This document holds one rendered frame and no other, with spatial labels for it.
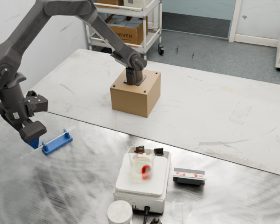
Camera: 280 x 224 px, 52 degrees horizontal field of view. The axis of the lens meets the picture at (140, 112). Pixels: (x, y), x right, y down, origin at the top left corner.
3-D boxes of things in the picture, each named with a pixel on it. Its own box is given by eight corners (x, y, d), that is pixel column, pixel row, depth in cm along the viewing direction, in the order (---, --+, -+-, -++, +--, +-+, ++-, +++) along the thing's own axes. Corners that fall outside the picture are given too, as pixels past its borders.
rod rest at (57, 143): (67, 134, 98) (66, 126, 95) (73, 139, 96) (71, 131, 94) (41, 150, 93) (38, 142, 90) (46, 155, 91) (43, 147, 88)
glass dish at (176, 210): (169, 218, 73) (169, 214, 72) (172, 200, 77) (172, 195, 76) (190, 223, 72) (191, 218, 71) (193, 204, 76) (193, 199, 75)
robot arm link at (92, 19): (69, -16, 75) (54, 4, 75) (83, -10, 71) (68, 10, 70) (130, 50, 101) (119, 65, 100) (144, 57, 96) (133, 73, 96)
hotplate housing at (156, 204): (130, 152, 91) (128, 134, 86) (171, 157, 89) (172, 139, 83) (112, 216, 74) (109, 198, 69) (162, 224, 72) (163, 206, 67)
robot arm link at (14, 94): (17, 65, 75) (-19, 78, 70) (26, 73, 71) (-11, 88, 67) (24, 86, 79) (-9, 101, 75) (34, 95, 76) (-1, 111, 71)
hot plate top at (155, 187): (125, 154, 80) (124, 152, 79) (168, 159, 78) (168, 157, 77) (114, 190, 71) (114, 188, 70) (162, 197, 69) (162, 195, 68)
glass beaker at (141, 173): (126, 182, 72) (124, 160, 66) (133, 163, 77) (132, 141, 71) (154, 188, 70) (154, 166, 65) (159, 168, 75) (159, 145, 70)
